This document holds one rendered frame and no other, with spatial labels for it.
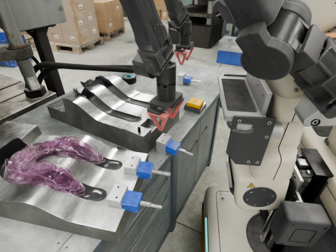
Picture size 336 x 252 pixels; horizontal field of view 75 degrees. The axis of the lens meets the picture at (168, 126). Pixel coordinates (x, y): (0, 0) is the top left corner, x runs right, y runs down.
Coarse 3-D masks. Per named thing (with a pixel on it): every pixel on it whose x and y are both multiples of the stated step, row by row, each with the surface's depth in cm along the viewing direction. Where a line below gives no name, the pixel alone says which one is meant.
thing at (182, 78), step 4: (180, 72) 123; (184, 72) 123; (180, 76) 120; (184, 76) 122; (188, 76) 122; (180, 80) 122; (184, 80) 121; (188, 80) 120; (192, 80) 121; (196, 80) 120; (200, 80) 119
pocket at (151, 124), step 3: (147, 120) 80; (150, 120) 79; (144, 123) 78; (147, 123) 80; (150, 123) 80; (153, 123) 79; (144, 126) 79; (147, 126) 80; (150, 126) 80; (153, 126) 80; (153, 129) 76
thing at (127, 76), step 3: (123, 75) 124; (126, 75) 124; (129, 75) 125; (132, 75) 124; (135, 75) 124; (123, 78) 121; (126, 78) 121; (129, 78) 121; (132, 78) 121; (135, 78) 124; (126, 81) 122; (129, 81) 122; (132, 81) 122; (135, 81) 124
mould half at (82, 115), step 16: (112, 80) 96; (64, 96) 84; (80, 96) 84; (112, 96) 90; (144, 96) 94; (64, 112) 88; (80, 112) 82; (96, 112) 82; (128, 112) 83; (144, 112) 82; (80, 128) 88; (96, 128) 82; (112, 128) 77; (128, 128) 74; (144, 128) 74; (128, 144) 77; (144, 144) 73
